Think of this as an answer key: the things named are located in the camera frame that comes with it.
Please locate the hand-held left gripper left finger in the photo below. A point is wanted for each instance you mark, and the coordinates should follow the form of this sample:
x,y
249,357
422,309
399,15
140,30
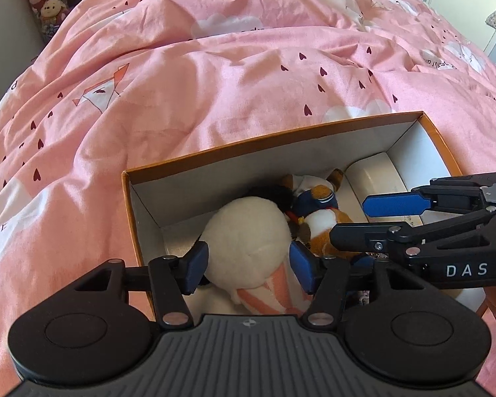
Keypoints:
x,y
196,269

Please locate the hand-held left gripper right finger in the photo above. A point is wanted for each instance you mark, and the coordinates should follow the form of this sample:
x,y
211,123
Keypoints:
x,y
304,269

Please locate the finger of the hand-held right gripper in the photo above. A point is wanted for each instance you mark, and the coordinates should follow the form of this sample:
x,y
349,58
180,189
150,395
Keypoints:
x,y
392,204
363,238

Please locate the white glasses case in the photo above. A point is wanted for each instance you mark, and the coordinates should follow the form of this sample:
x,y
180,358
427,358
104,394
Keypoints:
x,y
380,173

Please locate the orange fox plush toy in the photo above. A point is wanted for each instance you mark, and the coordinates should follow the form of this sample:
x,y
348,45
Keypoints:
x,y
326,225

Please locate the white round plush toy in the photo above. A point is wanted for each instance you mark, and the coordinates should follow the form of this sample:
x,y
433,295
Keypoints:
x,y
248,240

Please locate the orange cardboard box white inside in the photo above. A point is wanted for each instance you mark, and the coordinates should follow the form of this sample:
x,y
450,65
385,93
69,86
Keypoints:
x,y
231,161

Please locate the black fluffy toy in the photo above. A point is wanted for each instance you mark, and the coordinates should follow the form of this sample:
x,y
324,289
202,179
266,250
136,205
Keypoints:
x,y
270,196

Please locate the pink printed duvet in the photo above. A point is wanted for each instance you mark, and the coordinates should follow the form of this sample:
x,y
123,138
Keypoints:
x,y
190,82

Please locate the small hanging pouch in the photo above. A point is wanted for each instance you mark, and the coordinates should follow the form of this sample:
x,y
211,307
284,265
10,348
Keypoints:
x,y
492,20

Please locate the white door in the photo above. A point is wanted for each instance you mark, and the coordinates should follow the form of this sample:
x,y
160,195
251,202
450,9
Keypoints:
x,y
467,4

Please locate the beige plush doll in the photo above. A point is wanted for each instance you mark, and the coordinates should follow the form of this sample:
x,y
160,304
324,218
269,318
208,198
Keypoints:
x,y
53,9

